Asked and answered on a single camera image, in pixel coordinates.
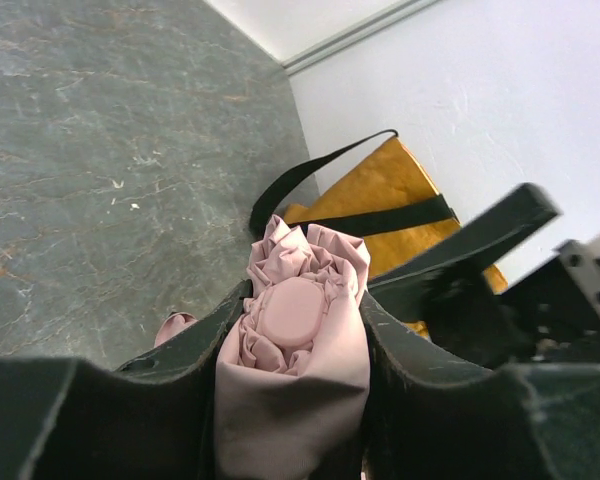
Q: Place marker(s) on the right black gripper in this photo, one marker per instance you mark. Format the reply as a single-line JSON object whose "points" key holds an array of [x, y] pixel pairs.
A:
{"points": [[556, 304]]}

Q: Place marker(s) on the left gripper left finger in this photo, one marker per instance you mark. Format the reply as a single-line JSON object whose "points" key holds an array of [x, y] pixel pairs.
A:
{"points": [[152, 418]]}

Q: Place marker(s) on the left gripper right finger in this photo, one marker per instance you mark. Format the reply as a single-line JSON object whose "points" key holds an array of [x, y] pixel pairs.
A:
{"points": [[432, 415]]}

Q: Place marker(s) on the pink folding umbrella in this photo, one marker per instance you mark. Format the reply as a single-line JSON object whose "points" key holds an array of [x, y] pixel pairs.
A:
{"points": [[292, 377]]}

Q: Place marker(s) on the orange canvas tote bag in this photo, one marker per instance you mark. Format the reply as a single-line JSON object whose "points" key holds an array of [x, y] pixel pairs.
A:
{"points": [[380, 215]]}

